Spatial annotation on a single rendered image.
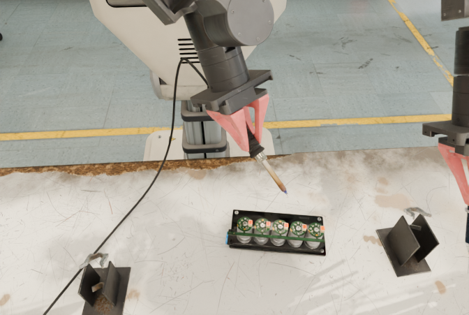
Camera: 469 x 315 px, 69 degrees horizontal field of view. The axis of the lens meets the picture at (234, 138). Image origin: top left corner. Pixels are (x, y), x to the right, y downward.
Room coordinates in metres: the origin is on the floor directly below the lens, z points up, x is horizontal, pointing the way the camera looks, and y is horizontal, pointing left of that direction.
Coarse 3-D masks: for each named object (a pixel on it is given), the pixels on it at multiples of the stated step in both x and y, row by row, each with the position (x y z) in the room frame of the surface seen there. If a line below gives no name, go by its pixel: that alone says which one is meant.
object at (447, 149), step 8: (440, 144) 0.27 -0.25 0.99; (448, 144) 0.26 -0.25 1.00; (440, 152) 0.27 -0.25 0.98; (448, 152) 0.26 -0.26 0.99; (448, 160) 0.26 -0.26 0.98; (456, 160) 0.26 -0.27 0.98; (456, 168) 0.25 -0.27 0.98; (456, 176) 0.24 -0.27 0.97; (464, 176) 0.24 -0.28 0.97; (464, 184) 0.23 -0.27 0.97; (464, 192) 0.22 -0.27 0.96; (464, 200) 0.22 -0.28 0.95
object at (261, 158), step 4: (260, 152) 0.31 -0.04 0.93; (256, 156) 0.31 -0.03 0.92; (260, 156) 0.31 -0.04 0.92; (264, 156) 0.31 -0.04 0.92; (260, 160) 0.30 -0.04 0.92; (264, 160) 0.31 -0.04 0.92; (264, 164) 0.30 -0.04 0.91; (268, 164) 0.30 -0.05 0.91; (268, 168) 0.30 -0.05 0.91; (268, 172) 0.29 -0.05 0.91; (272, 172) 0.29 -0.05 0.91; (272, 176) 0.29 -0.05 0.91; (276, 176) 0.29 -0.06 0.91; (276, 180) 0.28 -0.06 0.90; (280, 180) 0.28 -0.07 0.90; (280, 184) 0.28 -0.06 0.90; (280, 188) 0.27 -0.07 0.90; (284, 188) 0.27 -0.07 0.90
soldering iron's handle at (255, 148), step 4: (248, 132) 0.34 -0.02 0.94; (248, 136) 0.33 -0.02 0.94; (252, 136) 0.33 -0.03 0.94; (248, 140) 0.33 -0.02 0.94; (252, 140) 0.33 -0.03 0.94; (256, 140) 0.33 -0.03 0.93; (248, 144) 0.32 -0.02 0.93; (252, 144) 0.32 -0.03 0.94; (256, 144) 0.32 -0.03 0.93; (252, 148) 0.32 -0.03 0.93; (256, 148) 0.32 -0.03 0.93; (260, 148) 0.32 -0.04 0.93; (264, 148) 0.32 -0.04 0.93; (252, 152) 0.31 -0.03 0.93; (256, 152) 0.31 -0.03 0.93; (252, 156) 0.31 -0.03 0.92
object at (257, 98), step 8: (248, 88) 0.34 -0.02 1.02; (256, 88) 0.37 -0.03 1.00; (232, 96) 0.33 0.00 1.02; (240, 96) 0.33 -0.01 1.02; (248, 96) 0.34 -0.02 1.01; (256, 96) 0.34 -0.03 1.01; (264, 96) 0.35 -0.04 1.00; (224, 104) 0.32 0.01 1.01; (232, 104) 0.32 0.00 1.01; (240, 104) 0.32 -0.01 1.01; (248, 104) 0.35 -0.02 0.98; (256, 104) 0.34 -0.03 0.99; (264, 104) 0.34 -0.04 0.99; (224, 112) 0.31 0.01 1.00; (232, 112) 0.31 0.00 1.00; (248, 112) 0.37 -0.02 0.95; (256, 112) 0.34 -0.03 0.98; (264, 112) 0.34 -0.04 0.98; (248, 120) 0.36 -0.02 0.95; (256, 120) 0.34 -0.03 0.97; (248, 128) 0.35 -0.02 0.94; (256, 128) 0.34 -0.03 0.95; (256, 136) 0.33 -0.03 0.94
